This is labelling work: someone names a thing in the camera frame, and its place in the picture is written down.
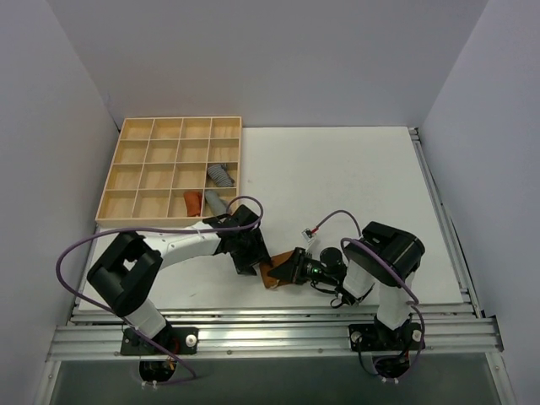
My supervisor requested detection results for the brown underwear cream waistband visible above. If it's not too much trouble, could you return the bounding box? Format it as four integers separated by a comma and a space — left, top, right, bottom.
259, 251, 294, 290

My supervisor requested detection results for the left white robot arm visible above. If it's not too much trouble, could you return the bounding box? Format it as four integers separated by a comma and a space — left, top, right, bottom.
87, 205, 272, 354

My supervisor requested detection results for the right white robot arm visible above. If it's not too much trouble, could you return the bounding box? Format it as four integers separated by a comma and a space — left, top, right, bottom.
261, 221, 425, 348

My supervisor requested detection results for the grey folded cloth roll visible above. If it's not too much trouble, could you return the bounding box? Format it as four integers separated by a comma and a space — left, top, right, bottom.
204, 190, 229, 216

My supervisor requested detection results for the orange rolled item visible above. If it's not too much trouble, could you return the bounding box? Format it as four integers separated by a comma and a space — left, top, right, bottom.
183, 191, 203, 217

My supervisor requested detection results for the grey rolled sock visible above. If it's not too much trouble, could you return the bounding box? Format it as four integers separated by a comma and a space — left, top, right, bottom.
207, 163, 235, 188

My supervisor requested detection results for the wooden compartment tray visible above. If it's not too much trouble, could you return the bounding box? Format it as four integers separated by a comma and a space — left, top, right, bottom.
95, 116, 243, 228

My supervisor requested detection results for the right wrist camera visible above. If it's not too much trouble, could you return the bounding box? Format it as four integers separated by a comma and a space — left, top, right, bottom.
301, 227, 319, 253

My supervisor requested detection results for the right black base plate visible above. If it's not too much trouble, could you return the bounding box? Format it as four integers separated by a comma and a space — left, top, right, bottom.
348, 322, 425, 352

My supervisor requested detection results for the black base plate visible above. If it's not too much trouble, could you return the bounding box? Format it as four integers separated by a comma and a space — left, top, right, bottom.
348, 322, 425, 352
120, 326, 199, 356

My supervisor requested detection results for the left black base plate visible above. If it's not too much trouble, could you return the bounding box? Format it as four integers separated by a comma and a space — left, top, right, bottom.
120, 326, 199, 356

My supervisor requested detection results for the aluminium rail frame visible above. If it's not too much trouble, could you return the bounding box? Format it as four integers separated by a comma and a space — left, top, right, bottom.
38, 127, 515, 404

